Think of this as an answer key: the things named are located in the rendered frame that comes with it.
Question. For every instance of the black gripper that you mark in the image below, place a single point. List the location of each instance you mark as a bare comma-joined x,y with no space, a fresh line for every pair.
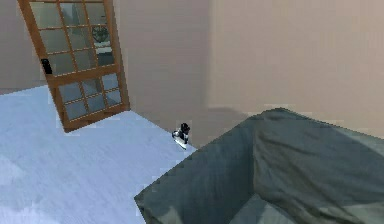
184,129

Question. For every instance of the wooden glass-paned room door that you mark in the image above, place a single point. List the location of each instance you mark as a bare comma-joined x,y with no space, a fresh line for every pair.
83,72

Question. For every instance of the dark green house plant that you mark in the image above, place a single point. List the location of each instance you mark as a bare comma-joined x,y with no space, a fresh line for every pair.
100,33

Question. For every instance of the black-backed cellular telephone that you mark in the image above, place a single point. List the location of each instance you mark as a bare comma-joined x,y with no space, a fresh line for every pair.
180,143

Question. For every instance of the grey-green armchair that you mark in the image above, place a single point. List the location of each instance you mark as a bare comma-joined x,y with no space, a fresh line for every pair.
286,166

